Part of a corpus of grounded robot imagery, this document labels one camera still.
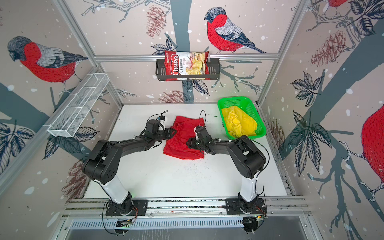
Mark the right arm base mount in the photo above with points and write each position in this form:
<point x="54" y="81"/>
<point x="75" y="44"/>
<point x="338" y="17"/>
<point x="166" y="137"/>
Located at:
<point x="239" y="206"/>

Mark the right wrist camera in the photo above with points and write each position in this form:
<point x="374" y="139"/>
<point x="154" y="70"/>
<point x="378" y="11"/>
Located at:
<point x="201" y="133"/>

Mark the yellow shorts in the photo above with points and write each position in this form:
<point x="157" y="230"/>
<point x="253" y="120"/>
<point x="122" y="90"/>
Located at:
<point x="239" y="123"/>

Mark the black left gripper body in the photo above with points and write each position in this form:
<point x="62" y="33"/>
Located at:
<point x="166" y="134"/>

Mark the black wall shelf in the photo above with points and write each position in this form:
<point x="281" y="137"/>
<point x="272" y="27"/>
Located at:
<point x="213" y="67"/>

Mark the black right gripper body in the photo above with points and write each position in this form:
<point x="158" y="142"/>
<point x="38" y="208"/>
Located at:
<point x="196" y="144"/>

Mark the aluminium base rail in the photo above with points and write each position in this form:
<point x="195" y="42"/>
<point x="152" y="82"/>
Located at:
<point x="184" y="207"/>

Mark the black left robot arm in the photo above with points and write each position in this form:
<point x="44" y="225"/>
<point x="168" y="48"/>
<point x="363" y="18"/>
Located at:
<point x="102" y="165"/>

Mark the green plastic basket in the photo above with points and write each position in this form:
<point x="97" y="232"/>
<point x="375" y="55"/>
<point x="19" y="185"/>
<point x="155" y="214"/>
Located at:
<point x="246" y="105"/>

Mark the red chips bag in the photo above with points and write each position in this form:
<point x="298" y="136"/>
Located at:
<point x="186" y="63"/>

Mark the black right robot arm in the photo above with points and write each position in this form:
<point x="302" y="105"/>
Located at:
<point x="248" y="159"/>

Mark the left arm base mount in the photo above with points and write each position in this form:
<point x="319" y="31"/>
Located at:
<point x="129" y="207"/>

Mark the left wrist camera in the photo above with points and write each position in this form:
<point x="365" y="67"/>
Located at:
<point x="162" y="122"/>

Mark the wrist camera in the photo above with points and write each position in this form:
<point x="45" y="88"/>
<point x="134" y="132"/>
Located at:
<point x="162" y="122"/>
<point x="201" y="133"/>

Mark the red shorts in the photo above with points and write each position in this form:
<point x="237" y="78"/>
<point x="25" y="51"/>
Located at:
<point x="177" y="146"/>

